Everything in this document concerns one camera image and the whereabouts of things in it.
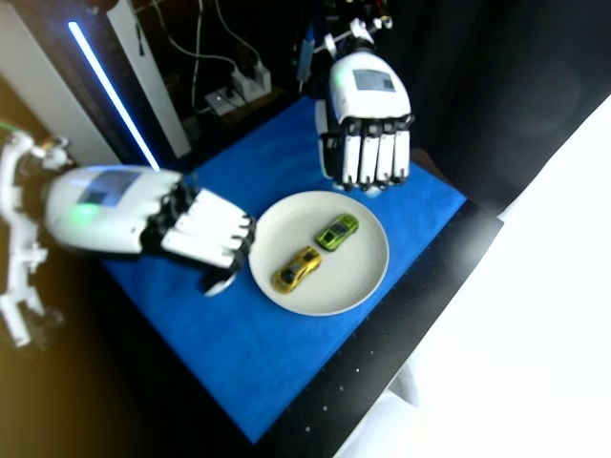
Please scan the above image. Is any white charger plug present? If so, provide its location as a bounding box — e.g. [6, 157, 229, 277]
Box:
[247, 64, 273, 95]
[230, 69, 254, 100]

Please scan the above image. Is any white cable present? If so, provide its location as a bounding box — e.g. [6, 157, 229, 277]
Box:
[151, 0, 240, 115]
[215, 0, 263, 68]

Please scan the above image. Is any green toy car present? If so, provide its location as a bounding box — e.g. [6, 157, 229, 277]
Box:
[314, 213, 360, 253]

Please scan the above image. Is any white tower with light strip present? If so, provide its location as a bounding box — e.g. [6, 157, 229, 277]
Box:
[0, 0, 193, 172]

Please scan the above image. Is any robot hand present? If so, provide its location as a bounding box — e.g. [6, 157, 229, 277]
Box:
[314, 50, 415, 193]
[42, 164, 259, 298]

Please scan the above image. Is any yellow toy car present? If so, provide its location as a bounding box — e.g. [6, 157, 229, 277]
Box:
[270, 245, 324, 294]

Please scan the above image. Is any white round plate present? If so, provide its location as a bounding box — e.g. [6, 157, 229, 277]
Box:
[247, 190, 391, 317]

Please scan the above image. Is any white power strip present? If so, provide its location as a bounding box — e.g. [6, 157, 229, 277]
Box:
[203, 87, 247, 116]

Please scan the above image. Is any blue cloth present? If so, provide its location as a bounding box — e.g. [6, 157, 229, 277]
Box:
[101, 94, 469, 445]

